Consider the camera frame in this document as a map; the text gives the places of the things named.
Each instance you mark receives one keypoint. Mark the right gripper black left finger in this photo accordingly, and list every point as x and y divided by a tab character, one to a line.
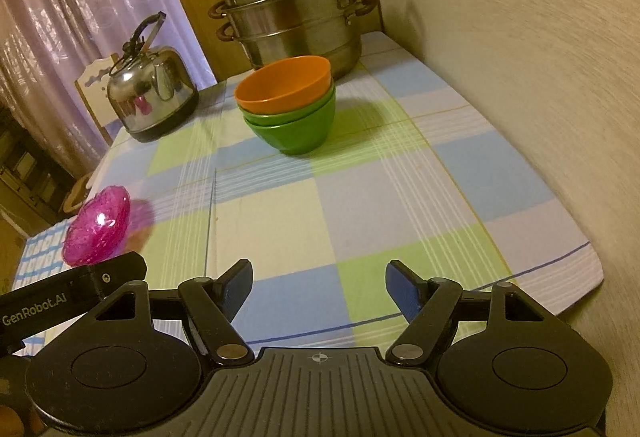
140	356

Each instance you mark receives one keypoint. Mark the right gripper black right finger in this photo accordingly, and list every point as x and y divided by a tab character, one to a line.
499	358

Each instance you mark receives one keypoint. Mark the large green plastic bowl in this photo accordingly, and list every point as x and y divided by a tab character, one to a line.
290	116

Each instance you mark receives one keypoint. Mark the small green plastic bowl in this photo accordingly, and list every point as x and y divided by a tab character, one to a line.
299	136

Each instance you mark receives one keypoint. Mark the orange plastic bowl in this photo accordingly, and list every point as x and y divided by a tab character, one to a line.
284	86

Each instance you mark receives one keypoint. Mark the person's hand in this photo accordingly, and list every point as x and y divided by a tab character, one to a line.
14	424

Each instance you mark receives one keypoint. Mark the blue white checkered cloth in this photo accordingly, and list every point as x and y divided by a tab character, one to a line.
41	258

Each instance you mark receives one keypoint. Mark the pink glass plate stack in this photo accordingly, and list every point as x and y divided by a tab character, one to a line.
99	228

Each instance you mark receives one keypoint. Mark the dark metal shelf rack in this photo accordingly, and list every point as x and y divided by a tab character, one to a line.
39	182

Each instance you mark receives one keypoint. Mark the checkered plaid tablecloth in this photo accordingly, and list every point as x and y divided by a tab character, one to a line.
410	171

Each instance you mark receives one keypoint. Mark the white wooden chair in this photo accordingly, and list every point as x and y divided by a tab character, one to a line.
91	86

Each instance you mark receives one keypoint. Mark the stainless steel kettle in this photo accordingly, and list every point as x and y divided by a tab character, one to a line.
149	88

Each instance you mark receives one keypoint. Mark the pink sheer curtain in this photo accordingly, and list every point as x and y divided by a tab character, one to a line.
47	44

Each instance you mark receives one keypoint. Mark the stainless steel steamer pot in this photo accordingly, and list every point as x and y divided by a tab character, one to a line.
271	30

